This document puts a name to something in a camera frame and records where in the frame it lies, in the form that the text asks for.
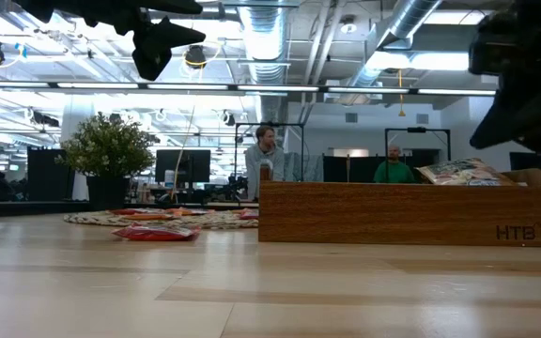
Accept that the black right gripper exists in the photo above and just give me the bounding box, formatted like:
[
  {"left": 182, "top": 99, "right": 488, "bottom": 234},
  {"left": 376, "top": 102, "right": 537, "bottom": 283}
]
[{"left": 470, "top": 41, "right": 541, "bottom": 154}]

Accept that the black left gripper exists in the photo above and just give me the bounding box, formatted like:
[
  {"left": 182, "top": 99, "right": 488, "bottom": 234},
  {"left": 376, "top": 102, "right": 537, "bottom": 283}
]
[{"left": 127, "top": 0, "right": 206, "bottom": 81}]

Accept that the beige vanilla tea packet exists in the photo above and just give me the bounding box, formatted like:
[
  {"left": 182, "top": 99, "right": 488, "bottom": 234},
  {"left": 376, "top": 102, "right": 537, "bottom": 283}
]
[{"left": 414, "top": 157, "right": 518, "bottom": 187}]

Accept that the wooden tea organiser box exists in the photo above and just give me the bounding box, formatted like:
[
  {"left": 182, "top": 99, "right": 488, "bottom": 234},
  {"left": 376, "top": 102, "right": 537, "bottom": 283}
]
[{"left": 258, "top": 163, "right": 541, "bottom": 249}]

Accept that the orange peach tea packet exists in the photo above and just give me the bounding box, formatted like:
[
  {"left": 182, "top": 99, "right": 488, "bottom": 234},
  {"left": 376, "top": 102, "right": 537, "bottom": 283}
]
[
  {"left": 120, "top": 212, "right": 178, "bottom": 222},
  {"left": 170, "top": 207, "right": 216, "bottom": 217}
]

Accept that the small black monitor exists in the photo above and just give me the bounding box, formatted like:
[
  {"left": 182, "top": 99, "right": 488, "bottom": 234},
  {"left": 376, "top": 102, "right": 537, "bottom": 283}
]
[{"left": 508, "top": 151, "right": 541, "bottom": 173}]

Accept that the long ceiling light strip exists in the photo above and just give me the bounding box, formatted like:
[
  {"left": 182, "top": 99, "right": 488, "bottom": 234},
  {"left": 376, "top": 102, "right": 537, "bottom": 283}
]
[{"left": 0, "top": 80, "right": 497, "bottom": 98}]

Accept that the black computer monitor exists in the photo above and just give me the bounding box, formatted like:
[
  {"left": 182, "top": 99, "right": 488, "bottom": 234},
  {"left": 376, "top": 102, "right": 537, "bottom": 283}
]
[{"left": 154, "top": 148, "right": 212, "bottom": 192}]

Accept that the green plant in black pot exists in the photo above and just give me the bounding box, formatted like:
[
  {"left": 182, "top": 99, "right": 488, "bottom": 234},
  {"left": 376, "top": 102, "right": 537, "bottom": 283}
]
[{"left": 54, "top": 111, "right": 158, "bottom": 211}]

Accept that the black tripod device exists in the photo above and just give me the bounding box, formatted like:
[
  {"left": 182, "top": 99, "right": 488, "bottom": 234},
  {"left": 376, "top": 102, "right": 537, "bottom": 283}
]
[{"left": 213, "top": 174, "right": 249, "bottom": 203}]

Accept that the black room divider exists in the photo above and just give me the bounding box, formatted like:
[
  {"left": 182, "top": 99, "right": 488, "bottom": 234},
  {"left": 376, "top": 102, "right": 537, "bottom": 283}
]
[{"left": 322, "top": 155, "right": 378, "bottom": 183}]

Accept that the round woven placemat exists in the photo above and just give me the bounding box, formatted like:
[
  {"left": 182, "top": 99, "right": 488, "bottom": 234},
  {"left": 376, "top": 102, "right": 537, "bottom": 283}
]
[{"left": 62, "top": 207, "right": 260, "bottom": 231}]

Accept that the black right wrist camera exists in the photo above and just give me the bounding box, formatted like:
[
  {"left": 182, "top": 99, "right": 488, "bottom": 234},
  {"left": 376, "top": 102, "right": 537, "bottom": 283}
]
[{"left": 467, "top": 13, "right": 512, "bottom": 77}]

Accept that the yellow hanging cord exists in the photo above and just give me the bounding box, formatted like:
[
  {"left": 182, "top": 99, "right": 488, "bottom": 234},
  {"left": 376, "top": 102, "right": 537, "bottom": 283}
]
[{"left": 397, "top": 69, "right": 407, "bottom": 118}]

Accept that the thin hanging yellow cable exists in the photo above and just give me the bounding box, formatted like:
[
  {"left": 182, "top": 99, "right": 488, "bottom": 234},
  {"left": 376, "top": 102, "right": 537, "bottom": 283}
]
[{"left": 171, "top": 105, "right": 197, "bottom": 203}]

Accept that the slanted silver ventilation duct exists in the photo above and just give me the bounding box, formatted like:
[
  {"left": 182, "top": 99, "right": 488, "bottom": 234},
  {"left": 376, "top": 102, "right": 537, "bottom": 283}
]
[{"left": 348, "top": 0, "right": 444, "bottom": 90}]

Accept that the black aluminium table frame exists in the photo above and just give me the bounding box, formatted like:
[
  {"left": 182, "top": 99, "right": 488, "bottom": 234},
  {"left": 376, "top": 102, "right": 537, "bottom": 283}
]
[{"left": 0, "top": 199, "right": 260, "bottom": 218}]

